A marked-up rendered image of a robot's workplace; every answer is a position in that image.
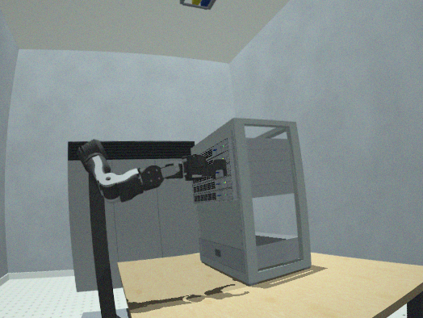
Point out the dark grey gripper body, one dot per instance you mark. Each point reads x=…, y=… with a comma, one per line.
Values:
x=192, y=165

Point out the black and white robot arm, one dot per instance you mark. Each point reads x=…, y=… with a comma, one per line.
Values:
x=94, y=160

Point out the grey server rack frame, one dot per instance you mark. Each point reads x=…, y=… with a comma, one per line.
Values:
x=226, y=229

